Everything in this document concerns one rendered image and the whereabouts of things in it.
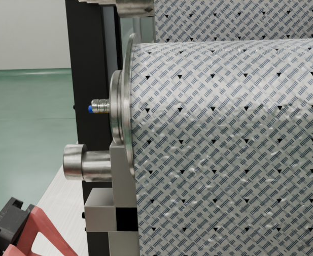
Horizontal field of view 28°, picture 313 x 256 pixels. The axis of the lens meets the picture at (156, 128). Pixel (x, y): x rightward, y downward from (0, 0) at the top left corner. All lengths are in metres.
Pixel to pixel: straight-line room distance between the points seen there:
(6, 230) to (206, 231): 0.19
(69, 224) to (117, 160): 0.54
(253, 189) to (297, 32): 0.27
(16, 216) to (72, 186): 0.72
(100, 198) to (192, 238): 0.14
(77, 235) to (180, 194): 0.58
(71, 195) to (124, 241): 0.61
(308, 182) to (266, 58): 0.12
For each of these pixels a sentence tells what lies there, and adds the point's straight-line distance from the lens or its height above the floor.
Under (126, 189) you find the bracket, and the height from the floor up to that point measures 1.16.
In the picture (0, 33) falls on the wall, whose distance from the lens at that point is 6.57.
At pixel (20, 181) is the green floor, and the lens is 3.85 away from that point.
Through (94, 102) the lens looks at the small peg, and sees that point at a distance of 0.66.
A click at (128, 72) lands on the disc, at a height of 1.30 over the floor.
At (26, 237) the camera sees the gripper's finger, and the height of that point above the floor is 1.12.
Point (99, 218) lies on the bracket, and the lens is 0.70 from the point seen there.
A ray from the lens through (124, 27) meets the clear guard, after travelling 1.62.
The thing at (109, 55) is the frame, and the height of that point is 1.23.
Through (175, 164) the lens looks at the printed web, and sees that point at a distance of 0.59.
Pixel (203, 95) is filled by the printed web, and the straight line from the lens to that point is 0.57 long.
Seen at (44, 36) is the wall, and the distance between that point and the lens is 6.44.
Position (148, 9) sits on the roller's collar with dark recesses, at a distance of 0.85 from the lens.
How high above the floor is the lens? 1.43
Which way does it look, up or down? 18 degrees down
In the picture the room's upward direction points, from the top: 3 degrees counter-clockwise
